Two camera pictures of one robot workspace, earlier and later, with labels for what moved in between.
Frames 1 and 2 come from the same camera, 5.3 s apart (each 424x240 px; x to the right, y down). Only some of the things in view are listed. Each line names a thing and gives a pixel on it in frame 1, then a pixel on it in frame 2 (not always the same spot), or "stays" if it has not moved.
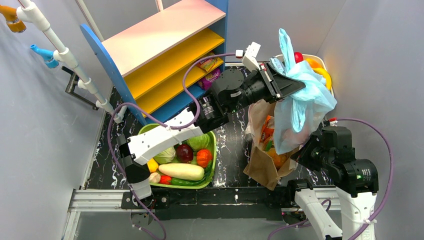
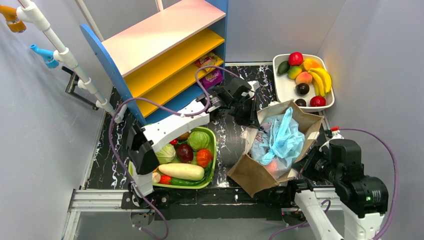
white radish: x=183 y=171 stays
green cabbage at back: x=199 y=142 stays
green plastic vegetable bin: x=192 y=164 stays
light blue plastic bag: x=298 y=114 to x=279 y=139
